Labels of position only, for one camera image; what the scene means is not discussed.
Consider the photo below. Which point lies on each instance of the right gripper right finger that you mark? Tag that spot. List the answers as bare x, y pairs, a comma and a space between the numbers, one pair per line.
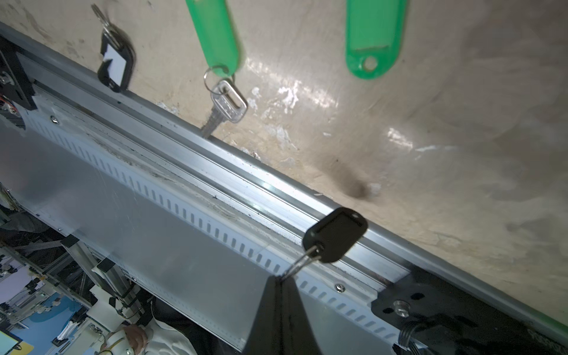
297, 334

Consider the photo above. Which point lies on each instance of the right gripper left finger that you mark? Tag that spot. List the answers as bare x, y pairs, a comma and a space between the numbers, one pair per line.
265, 335

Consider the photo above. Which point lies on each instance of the key with green tag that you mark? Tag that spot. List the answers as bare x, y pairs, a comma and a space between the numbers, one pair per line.
213, 27
374, 31

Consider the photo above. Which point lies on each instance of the key with black white tag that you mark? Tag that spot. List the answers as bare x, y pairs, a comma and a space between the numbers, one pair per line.
118, 56

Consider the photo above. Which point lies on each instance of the aluminium front rail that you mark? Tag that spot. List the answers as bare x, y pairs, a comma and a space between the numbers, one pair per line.
197, 223

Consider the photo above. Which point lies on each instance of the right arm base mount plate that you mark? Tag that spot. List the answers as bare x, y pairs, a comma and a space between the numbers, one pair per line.
435, 317

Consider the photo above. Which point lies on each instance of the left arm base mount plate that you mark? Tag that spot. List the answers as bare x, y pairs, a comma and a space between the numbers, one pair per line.
15, 84

